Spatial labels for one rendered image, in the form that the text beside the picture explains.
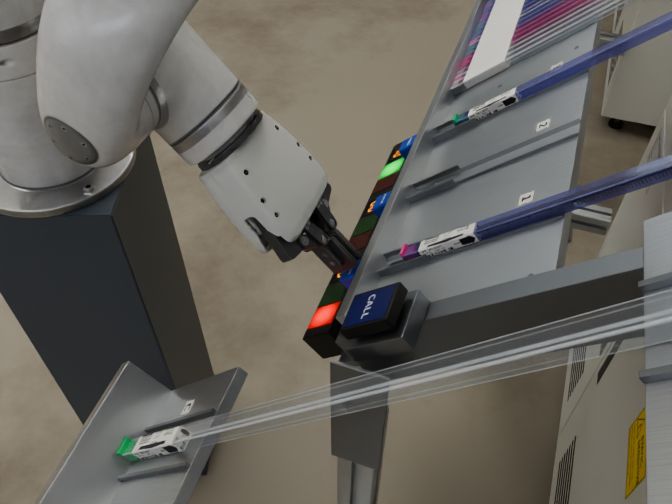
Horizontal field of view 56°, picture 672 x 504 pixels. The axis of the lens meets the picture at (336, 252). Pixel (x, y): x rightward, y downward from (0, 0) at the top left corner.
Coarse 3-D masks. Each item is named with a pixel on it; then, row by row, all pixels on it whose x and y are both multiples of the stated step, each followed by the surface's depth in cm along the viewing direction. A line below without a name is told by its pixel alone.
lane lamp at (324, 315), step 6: (324, 306) 68; (330, 306) 67; (336, 306) 66; (318, 312) 67; (324, 312) 67; (330, 312) 66; (312, 318) 67; (318, 318) 66; (324, 318) 66; (330, 318) 65; (312, 324) 66; (318, 324) 66; (324, 324) 65
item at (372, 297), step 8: (384, 288) 51; (392, 288) 50; (360, 296) 52; (368, 296) 51; (376, 296) 50; (384, 296) 50; (352, 304) 52; (360, 304) 51; (368, 304) 50; (376, 304) 50; (384, 304) 49; (352, 312) 51; (360, 312) 50; (368, 312) 50; (376, 312) 49; (384, 312) 48; (352, 320) 50; (360, 320) 50; (368, 320) 49
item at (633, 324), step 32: (576, 320) 24; (608, 320) 23; (640, 320) 22; (448, 352) 28; (480, 352) 27; (512, 352) 25; (544, 352) 24; (576, 352) 24; (608, 352) 23; (352, 384) 32; (384, 384) 30; (416, 384) 29; (448, 384) 28; (224, 416) 40; (256, 416) 37; (288, 416) 35; (320, 416) 34; (128, 448) 49; (192, 448) 43
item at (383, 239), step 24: (480, 0) 97; (456, 48) 88; (456, 72) 85; (432, 120) 77; (432, 144) 75; (408, 168) 70; (408, 192) 69; (384, 216) 66; (384, 240) 64; (360, 264) 62; (384, 264) 63; (360, 288) 59
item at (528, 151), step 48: (576, 48) 69; (480, 96) 77; (528, 96) 68; (576, 96) 61; (480, 144) 68; (528, 144) 61; (576, 144) 56; (432, 192) 67; (480, 192) 61; (528, 192) 55; (528, 240) 50; (432, 288) 55; (480, 288) 50
